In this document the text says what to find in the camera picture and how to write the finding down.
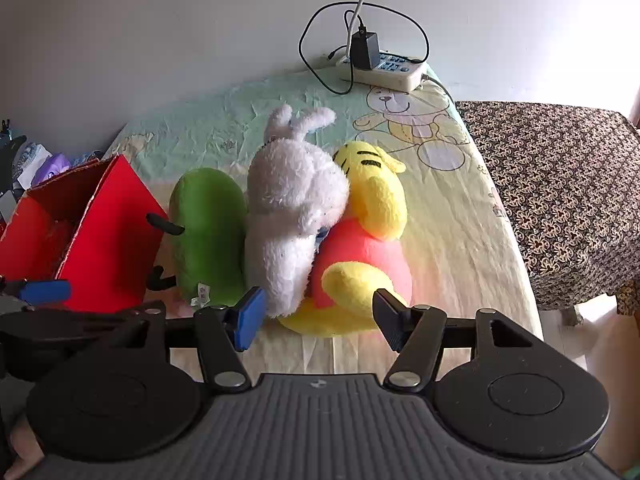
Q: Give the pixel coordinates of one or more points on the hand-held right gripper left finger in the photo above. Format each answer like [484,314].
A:
[252,317]

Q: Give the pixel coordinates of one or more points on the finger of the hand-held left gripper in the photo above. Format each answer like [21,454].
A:
[65,322]
[47,291]

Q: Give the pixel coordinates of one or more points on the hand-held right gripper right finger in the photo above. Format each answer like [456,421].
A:
[387,321]

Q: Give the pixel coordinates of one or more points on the yellow tiger plush red shirt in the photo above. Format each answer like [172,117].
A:
[362,260]

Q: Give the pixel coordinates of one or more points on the red cardboard box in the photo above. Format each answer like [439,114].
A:
[110,240]

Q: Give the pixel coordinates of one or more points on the green plush toy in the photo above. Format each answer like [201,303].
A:
[207,230]

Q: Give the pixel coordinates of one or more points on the white fluffy rabbit plush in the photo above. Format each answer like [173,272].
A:
[290,200]

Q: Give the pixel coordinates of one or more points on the person's left hand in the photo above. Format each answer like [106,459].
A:
[25,452]

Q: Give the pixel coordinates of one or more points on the cartoon printed bedsheet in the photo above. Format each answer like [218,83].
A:
[465,240]

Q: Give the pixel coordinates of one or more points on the purple tissue pack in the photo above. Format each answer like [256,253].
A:
[52,167]

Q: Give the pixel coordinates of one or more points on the blue white tissue pack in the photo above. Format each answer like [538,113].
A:
[32,157]

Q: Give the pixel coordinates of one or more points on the dark green board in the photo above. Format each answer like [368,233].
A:
[11,160]

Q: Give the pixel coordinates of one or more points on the blue printed packet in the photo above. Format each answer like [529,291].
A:
[85,159]

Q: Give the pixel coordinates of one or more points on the brown patterned cloth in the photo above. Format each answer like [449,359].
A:
[565,190]

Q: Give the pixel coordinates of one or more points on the white power strip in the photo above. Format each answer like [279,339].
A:
[395,74]

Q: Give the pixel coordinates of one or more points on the black power adapter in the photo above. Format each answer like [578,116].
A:
[364,50]

